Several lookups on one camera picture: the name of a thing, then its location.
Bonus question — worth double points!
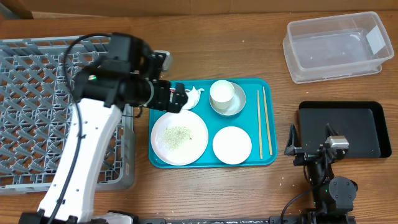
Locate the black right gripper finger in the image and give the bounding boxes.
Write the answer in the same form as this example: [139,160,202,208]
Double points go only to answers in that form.
[284,124,302,156]
[325,123,339,138]

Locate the cream paper cup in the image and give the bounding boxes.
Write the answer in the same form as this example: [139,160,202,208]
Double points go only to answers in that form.
[210,80,234,110]

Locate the grey shallow bowl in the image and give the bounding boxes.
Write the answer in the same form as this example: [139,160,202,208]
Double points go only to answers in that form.
[209,82,246,116]

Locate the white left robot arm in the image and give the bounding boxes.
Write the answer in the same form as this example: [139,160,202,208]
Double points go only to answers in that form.
[19,33,188,223]

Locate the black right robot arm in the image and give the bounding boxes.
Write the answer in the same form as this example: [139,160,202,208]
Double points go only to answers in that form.
[279,124,358,223]

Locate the grey dishwasher rack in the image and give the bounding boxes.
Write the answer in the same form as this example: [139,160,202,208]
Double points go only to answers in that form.
[0,34,137,195]

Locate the crumpled white napkin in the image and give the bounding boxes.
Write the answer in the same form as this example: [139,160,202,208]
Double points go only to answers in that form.
[182,87,205,110]

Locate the right wooden chopstick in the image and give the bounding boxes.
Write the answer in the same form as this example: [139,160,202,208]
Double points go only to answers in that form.
[262,86,273,156]

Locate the wooden chopstick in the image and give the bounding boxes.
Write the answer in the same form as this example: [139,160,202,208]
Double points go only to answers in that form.
[262,86,273,156]
[257,90,263,159]

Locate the black plastic tray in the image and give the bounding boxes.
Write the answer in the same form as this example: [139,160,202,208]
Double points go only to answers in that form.
[298,101,392,159]

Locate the large white plate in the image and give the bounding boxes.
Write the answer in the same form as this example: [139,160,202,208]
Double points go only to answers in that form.
[150,110,209,166]

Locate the left wooden chopstick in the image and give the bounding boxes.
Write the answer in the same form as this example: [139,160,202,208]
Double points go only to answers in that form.
[257,90,263,159]

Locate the teal plastic tray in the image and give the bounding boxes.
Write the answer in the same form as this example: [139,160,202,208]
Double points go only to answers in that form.
[148,78,279,169]

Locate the clear plastic bin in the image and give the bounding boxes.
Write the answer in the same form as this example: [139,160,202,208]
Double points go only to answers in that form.
[282,12,394,84]

